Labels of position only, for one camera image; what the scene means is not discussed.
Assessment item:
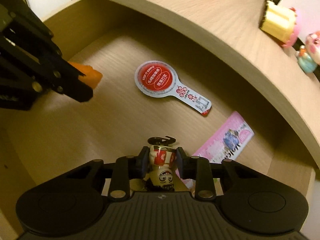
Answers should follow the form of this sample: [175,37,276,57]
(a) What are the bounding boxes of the black white doll keychain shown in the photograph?
[144,136,177,192]

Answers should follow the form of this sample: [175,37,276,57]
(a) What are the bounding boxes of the pink card packet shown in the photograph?
[193,111,254,163]

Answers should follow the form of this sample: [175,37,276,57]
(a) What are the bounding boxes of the red round paddle snack pack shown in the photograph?
[135,60,212,116]

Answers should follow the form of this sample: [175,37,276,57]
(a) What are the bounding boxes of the pink pig figurine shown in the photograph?
[296,30,320,73]

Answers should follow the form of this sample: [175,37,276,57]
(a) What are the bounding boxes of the yellow pink toy cake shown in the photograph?
[259,1,302,48]

